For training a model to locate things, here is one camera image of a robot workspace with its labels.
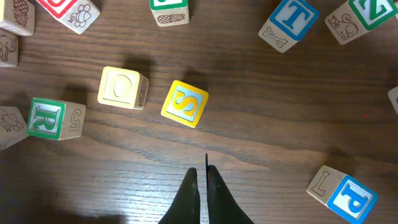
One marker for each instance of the red U wooden block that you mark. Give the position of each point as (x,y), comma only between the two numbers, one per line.
(13,126)

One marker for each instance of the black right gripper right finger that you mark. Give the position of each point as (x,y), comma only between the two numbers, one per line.
(222,207)

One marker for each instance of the red U block upper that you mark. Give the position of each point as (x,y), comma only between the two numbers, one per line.
(77,15)

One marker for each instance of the yellow block near E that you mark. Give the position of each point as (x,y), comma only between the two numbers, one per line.
(18,17)

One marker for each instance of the green R wooden block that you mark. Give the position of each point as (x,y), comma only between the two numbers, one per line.
(55,119)

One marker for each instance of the blue P wooden block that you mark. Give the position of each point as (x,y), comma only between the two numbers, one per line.
(342,194)

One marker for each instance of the blue T wooden block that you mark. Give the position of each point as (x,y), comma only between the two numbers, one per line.
(288,24)

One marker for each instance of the red E wooden block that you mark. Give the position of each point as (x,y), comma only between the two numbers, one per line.
(9,49)

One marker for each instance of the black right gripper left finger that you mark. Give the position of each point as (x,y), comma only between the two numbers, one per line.
(185,208)

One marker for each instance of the green B wooden block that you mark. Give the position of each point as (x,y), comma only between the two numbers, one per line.
(170,12)

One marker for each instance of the yellow block centre right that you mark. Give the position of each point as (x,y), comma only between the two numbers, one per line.
(184,103)

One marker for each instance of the green Z wooden block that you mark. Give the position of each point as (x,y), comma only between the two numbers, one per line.
(355,18)

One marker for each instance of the yellow block centre left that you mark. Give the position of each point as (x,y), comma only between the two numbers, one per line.
(123,88)

